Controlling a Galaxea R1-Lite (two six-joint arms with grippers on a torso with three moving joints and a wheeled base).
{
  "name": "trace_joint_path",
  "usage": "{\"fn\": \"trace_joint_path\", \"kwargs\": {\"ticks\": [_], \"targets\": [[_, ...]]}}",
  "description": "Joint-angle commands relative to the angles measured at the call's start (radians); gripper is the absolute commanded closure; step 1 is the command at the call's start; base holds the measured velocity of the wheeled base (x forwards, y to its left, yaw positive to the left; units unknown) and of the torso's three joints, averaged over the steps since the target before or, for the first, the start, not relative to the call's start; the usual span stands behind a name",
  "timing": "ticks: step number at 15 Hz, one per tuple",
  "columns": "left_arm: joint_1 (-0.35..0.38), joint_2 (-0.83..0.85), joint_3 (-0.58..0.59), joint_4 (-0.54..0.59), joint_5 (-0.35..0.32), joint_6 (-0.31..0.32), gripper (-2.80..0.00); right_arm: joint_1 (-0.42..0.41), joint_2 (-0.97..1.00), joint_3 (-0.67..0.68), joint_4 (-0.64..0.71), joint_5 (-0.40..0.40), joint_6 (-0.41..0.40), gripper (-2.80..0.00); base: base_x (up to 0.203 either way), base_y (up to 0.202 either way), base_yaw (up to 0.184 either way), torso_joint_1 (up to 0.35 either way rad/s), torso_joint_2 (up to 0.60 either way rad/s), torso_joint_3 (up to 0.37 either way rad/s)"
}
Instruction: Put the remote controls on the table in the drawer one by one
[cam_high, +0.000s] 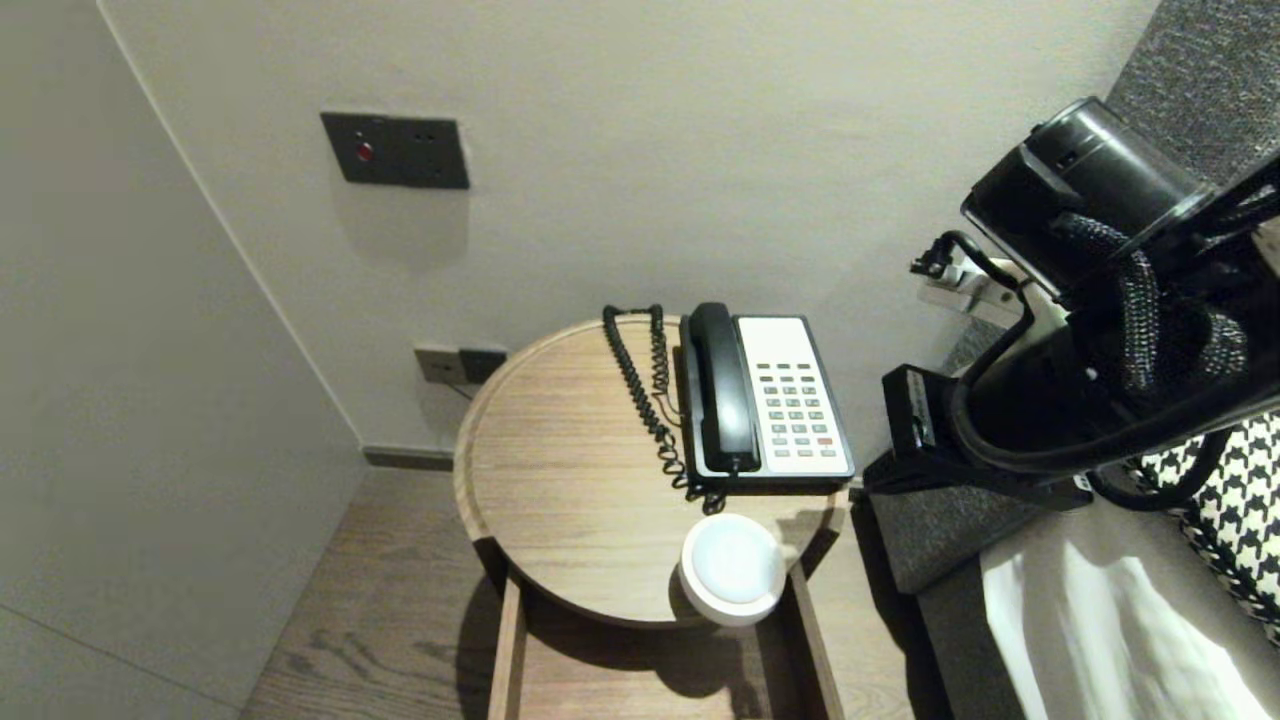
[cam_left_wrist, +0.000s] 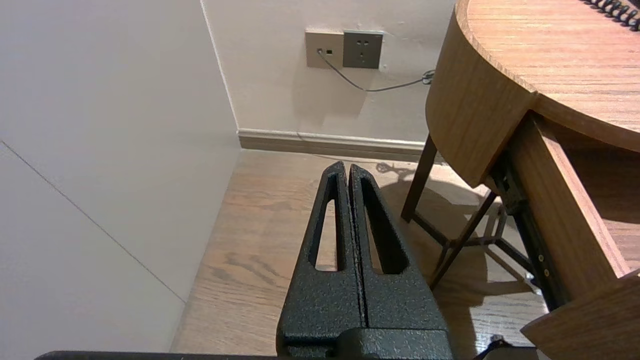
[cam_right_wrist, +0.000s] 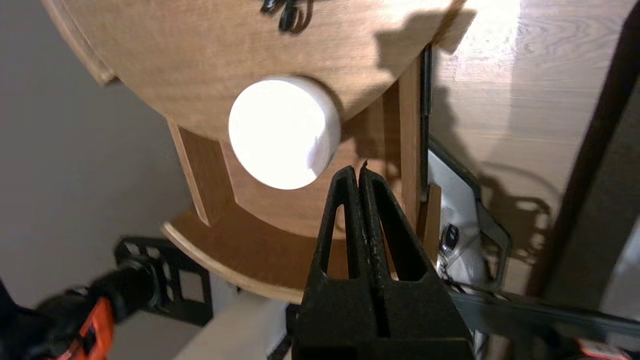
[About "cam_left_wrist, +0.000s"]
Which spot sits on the grey wall baseboard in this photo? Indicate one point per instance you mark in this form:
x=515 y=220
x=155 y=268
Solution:
x=330 y=142

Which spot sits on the wall power socket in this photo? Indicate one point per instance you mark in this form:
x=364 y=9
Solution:
x=325 y=50

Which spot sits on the round wooden bedside table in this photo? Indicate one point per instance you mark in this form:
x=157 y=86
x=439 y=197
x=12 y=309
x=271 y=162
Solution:
x=475 y=100

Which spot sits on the curved wooden table drawer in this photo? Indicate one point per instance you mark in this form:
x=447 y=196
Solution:
x=560 y=210

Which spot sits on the dark grey power socket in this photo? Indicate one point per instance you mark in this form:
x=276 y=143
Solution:
x=363 y=49

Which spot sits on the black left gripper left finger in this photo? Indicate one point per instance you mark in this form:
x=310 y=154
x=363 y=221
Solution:
x=320 y=310

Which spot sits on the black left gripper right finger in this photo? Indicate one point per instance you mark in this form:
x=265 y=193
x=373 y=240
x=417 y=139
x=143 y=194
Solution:
x=400 y=305

